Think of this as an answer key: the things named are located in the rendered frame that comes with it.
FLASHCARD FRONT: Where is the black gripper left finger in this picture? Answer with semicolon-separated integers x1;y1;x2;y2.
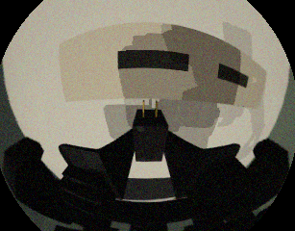
59;130;135;200

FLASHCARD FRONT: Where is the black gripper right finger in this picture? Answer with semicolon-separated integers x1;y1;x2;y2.
163;131;240;200

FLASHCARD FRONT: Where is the black two-prong plug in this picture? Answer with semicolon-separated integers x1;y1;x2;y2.
133;100;169;162

